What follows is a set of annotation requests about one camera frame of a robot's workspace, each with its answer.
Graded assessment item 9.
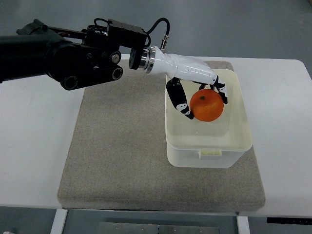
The white plastic box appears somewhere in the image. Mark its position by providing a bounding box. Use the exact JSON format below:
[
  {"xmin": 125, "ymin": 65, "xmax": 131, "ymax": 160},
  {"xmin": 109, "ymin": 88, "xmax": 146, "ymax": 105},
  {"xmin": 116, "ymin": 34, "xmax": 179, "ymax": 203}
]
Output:
[{"xmin": 165, "ymin": 69, "xmax": 253, "ymax": 168}]

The white right table leg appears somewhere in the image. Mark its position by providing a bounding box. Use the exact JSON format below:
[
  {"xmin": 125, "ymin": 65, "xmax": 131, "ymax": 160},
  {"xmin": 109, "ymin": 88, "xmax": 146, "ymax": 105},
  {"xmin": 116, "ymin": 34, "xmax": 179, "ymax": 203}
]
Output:
[{"xmin": 236, "ymin": 216, "xmax": 250, "ymax": 234}]

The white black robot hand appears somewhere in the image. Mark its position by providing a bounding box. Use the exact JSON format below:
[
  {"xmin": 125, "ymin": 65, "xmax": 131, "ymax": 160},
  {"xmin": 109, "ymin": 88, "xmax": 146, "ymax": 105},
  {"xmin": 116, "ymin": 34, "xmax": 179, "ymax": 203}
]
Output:
[{"xmin": 139, "ymin": 46, "xmax": 228, "ymax": 119}]

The white table leg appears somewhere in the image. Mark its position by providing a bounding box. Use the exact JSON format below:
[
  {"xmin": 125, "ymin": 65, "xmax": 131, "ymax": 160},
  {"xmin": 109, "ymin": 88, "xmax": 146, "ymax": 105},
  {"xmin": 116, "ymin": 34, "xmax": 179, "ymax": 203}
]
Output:
[
  {"xmin": 236, "ymin": 216, "xmax": 250, "ymax": 234},
  {"xmin": 50, "ymin": 209, "xmax": 68, "ymax": 234}
]

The white left table leg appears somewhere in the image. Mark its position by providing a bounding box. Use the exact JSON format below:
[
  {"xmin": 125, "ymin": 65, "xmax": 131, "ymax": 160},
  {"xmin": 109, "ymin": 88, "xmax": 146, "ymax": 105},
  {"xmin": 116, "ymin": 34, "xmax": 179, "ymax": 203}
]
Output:
[{"xmin": 50, "ymin": 209, "xmax": 68, "ymax": 234}]

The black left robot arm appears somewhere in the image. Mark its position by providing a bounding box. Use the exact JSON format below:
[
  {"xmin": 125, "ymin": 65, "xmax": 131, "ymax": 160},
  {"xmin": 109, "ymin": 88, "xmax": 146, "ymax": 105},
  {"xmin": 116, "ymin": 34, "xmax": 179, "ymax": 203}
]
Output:
[{"xmin": 0, "ymin": 19, "xmax": 151, "ymax": 91}]

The black table control panel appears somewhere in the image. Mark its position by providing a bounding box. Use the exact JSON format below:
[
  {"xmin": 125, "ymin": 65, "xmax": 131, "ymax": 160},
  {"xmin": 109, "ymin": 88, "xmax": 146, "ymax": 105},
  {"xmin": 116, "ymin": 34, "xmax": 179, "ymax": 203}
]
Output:
[{"xmin": 267, "ymin": 217, "xmax": 312, "ymax": 225}]

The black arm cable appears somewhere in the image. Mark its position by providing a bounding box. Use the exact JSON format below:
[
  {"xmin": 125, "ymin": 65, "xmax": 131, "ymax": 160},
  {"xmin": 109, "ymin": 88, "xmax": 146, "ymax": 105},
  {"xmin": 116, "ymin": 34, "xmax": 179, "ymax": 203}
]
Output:
[{"xmin": 145, "ymin": 18, "xmax": 171, "ymax": 50}]

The grey felt mat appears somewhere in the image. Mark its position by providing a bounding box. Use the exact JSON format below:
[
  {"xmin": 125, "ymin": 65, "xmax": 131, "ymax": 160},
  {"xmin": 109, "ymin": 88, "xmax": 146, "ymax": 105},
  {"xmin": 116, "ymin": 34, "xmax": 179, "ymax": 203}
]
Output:
[{"xmin": 58, "ymin": 62, "xmax": 265, "ymax": 213}]

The orange fruit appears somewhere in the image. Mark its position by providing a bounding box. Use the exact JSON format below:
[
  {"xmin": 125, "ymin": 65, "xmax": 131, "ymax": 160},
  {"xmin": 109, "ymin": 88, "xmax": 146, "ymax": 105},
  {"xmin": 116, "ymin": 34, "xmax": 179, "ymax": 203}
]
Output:
[{"xmin": 190, "ymin": 89, "xmax": 224, "ymax": 122}]

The grey metal base plate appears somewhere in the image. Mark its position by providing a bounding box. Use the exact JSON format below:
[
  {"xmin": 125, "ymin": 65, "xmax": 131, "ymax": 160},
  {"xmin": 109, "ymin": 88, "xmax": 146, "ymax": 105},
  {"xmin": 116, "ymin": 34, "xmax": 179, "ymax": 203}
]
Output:
[{"xmin": 97, "ymin": 222, "xmax": 220, "ymax": 234}]

